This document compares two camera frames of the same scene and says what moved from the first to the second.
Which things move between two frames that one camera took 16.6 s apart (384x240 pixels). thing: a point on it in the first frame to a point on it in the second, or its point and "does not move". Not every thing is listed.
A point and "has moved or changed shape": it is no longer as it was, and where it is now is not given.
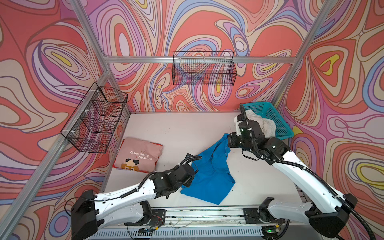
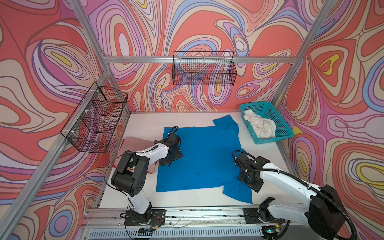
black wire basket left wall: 94,124 does not move
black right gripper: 232,137 to 256,187
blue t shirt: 213,181 has moved or changed shape
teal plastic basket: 283,131 does not move
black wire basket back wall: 204,68 does not move
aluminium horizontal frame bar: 169,59 does not move
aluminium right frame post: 324,16 does not move
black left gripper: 188,184 to 178,154
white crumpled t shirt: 267,127 does not move
